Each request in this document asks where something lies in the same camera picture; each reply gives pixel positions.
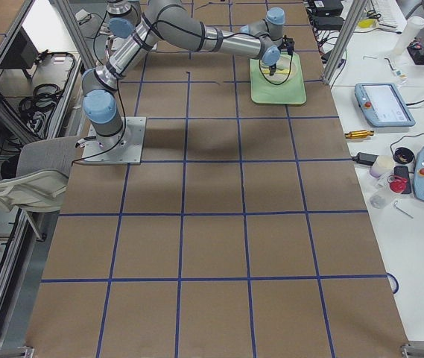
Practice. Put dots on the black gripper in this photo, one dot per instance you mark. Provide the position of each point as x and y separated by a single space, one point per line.
274 63

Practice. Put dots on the yellow plastic fork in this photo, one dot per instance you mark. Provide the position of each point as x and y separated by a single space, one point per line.
280 71

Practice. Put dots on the white round plate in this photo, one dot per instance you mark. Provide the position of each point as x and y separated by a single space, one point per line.
284 62

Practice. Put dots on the light green tray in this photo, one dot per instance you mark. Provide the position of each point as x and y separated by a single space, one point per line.
264 92

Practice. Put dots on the brass cylinder tool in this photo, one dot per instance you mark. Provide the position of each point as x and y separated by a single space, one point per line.
361 134

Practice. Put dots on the upper teach pendant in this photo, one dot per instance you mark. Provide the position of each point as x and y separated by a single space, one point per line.
382 105

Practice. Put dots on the black power adapter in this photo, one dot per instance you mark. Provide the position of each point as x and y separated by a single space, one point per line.
364 158

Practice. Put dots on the white keyboard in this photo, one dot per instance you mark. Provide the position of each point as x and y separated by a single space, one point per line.
384 13

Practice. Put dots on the white plastic cup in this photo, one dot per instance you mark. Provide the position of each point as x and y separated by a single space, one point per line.
382 165

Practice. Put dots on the black round dish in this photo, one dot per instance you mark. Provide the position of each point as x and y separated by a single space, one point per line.
403 155

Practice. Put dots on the black smartphone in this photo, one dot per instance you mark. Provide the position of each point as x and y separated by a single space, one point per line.
403 172

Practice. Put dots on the clear plastic cup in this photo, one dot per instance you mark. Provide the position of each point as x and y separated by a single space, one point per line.
378 200

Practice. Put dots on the red round cap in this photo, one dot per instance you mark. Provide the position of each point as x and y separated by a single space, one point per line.
398 185

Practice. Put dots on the metal hex key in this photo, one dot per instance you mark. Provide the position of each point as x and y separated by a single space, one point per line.
397 207

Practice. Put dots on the grey office chair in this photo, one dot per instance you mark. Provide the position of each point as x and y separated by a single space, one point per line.
41 178

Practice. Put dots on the aluminium frame post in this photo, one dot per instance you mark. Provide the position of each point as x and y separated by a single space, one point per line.
350 22

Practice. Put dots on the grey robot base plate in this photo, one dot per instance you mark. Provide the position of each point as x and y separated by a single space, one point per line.
118 149

